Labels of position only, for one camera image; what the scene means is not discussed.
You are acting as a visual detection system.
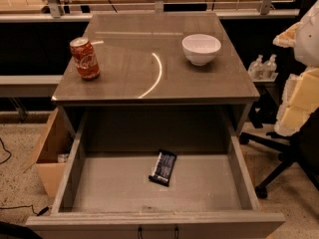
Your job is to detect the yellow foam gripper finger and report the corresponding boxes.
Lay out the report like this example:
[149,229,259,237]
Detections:
[273,22,300,48]
[274,67,319,136]

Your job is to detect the dark blue rxbar snack bar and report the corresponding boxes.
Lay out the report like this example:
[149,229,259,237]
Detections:
[149,149,177,187]

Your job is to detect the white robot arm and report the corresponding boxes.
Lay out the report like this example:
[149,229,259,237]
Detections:
[273,1,319,136]

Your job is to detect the grey open top drawer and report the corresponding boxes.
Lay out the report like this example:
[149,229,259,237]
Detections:
[27,107,285,239]

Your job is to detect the clear pump bottle right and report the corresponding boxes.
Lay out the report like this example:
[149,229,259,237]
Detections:
[262,54,277,79]

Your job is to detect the clear pump bottle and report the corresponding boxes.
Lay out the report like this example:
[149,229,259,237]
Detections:
[248,55,263,80]
[262,54,277,79]

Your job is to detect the clear pump bottle left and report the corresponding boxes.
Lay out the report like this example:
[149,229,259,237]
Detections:
[248,55,263,80]

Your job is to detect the black office chair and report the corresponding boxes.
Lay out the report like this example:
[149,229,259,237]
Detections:
[239,109,319,199]

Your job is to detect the white ceramic bowl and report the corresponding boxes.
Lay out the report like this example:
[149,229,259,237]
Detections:
[181,34,221,66]

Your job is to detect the red coca-cola can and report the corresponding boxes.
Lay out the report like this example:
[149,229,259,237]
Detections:
[70,37,100,80]

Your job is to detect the cardboard box on floor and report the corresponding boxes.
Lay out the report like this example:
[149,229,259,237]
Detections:
[24,109,73,198]

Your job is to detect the black floor cable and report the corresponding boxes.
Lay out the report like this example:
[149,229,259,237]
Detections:
[0,136,51,217]

